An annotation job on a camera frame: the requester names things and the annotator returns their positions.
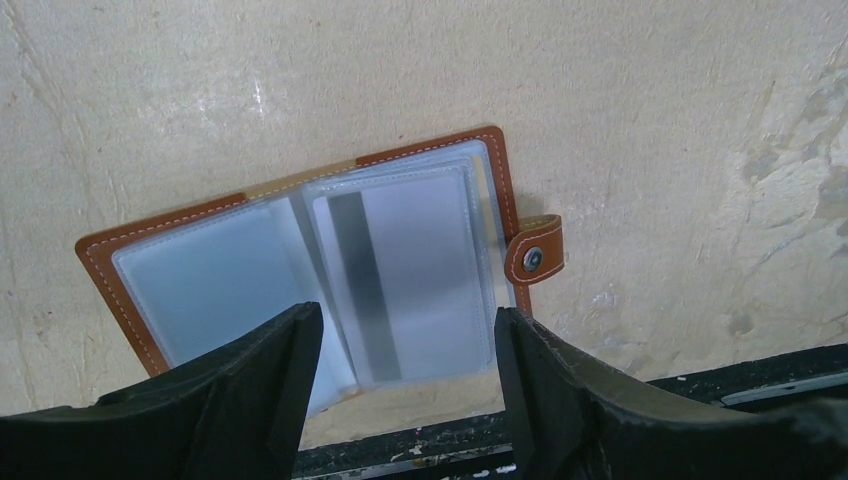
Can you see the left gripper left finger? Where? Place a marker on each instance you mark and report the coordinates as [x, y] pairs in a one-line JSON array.
[[236, 412]]

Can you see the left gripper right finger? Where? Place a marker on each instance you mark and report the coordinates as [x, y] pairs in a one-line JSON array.
[[572, 416]]

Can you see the brown leather card holder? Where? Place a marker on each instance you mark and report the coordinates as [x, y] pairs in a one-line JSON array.
[[187, 281]]

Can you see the silver card magnetic stripe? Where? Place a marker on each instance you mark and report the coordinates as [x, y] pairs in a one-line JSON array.
[[403, 271]]

